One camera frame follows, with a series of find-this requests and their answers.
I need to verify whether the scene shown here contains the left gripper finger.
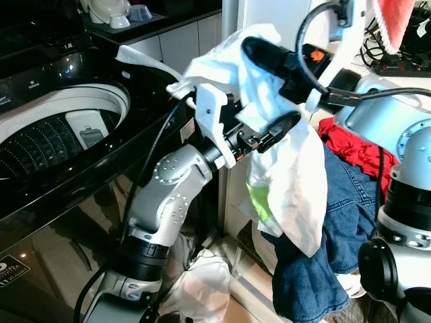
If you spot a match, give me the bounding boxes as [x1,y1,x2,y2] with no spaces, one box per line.
[261,111,302,150]

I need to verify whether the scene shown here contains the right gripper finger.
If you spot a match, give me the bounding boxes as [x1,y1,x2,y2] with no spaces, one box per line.
[241,37,294,75]

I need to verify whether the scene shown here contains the white cloth garment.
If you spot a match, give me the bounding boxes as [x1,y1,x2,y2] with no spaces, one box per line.
[116,24,329,258]

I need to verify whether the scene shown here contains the black top-load washing machine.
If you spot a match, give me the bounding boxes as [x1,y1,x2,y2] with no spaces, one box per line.
[0,0,226,297]

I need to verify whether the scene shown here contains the red cloth garment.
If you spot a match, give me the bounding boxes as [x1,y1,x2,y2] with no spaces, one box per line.
[318,118,398,196]

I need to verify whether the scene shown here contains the white cabinet black countertop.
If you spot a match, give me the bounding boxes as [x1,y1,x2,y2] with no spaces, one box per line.
[84,0,224,76]

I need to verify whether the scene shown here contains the black power strip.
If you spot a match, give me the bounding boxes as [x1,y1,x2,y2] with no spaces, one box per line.
[374,57,431,79]

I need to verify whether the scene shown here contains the pink towel white trim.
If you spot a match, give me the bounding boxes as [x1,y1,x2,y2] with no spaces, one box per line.
[374,0,418,55]

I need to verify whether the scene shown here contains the blue denim jeans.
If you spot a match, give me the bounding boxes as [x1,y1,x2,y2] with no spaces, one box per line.
[263,141,385,323]

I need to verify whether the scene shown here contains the blue grey small container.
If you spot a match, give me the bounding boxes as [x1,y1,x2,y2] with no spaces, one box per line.
[128,3,153,22]

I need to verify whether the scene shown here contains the small white cup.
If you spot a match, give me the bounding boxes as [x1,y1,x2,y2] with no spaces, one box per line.
[108,13,132,30]

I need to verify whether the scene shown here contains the large white bowl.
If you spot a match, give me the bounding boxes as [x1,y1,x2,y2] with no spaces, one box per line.
[81,0,132,24]

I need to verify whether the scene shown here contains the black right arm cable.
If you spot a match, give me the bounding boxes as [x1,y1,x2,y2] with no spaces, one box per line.
[295,0,431,112]

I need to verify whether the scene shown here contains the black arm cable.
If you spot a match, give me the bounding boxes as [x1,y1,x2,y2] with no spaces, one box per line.
[73,94,196,323]
[295,0,431,112]

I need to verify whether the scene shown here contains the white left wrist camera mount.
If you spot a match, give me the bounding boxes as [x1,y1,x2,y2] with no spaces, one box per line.
[194,84,238,169]

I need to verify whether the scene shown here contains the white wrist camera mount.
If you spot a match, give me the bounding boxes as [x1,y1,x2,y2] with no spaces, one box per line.
[306,0,370,112]
[194,84,238,169]

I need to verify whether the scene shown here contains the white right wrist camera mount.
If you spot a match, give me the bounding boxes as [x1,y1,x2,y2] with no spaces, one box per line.
[306,0,370,112]

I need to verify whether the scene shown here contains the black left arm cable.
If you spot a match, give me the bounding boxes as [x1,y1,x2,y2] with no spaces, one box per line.
[73,94,196,323]

